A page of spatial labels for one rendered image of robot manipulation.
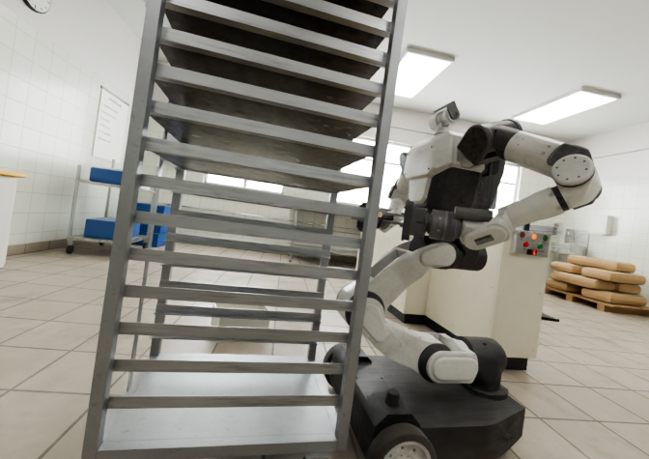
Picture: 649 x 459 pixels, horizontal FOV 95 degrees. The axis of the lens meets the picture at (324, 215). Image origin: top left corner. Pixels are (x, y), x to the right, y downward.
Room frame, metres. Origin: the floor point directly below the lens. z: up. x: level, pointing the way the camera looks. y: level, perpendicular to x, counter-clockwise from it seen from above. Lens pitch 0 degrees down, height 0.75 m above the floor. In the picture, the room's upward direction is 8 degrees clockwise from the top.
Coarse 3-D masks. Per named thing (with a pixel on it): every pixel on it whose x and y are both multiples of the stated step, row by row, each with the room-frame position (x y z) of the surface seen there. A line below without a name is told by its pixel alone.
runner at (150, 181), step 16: (144, 176) 0.72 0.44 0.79; (192, 192) 0.74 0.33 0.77; (208, 192) 0.75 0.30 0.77; (224, 192) 0.76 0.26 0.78; (240, 192) 0.77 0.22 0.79; (256, 192) 0.78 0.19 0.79; (304, 208) 0.81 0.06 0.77; (320, 208) 0.82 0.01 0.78; (336, 208) 0.83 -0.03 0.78; (352, 208) 0.84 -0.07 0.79
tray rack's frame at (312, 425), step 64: (128, 128) 0.68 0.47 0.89; (128, 192) 0.69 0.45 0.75; (128, 256) 0.71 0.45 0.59; (128, 384) 0.91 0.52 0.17; (192, 384) 0.99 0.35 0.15; (256, 384) 1.03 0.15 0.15; (320, 384) 1.09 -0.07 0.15; (128, 448) 0.71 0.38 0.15; (192, 448) 0.74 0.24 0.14; (256, 448) 0.77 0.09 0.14; (320, 448) 0.81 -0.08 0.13
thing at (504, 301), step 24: (504, 264) 1.73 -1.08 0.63; (528, 264) 1.77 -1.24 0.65; (432, 288) 2.35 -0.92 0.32; (456, 288) 2.08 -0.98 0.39; (480, 288) 1.86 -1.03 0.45; (504, 288) 1.74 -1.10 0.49; (528, 288) 1.77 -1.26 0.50; (432, 312) 2.31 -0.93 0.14; (456, 312) 2.04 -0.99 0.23; (480, 312) 1.83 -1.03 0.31; (504, 312) 1.74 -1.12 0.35; (528, 312) 1.78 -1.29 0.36; (480, 336) 1.81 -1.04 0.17; (504, 336) 1.75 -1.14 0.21; (528, 336) 1.78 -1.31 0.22
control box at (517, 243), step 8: (520, 232) 1.71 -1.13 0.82; (528, 232) 1.73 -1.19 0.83; (536, 232) 1.74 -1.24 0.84; (512, 240) 1.73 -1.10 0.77; (520, 240) 1.72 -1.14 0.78; (528, 240) 1.73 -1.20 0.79; (536, 240) 1.74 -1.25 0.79; (512, 248) 1.72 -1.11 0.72; (520, 248) 1.72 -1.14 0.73; (528, 248) 1.73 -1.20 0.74; (536, 248) 1.74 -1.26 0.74; (544, 248) 1.75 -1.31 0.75; (544, 256) 1.75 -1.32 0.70
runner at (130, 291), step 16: (128, 288) 0.72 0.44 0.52; (144, 288) 0.73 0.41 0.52; (160, 288) 0.73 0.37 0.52; (176, 288) 0.74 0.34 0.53; (256, 304) 0.79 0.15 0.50; (272, 304) 0.80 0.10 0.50; (288, 304) 0.81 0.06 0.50; (304, 304) 0.82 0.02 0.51; (320, 304) 0.83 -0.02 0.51; (336, 304) 0.84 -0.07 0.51; (352, 304) 0.85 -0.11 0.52
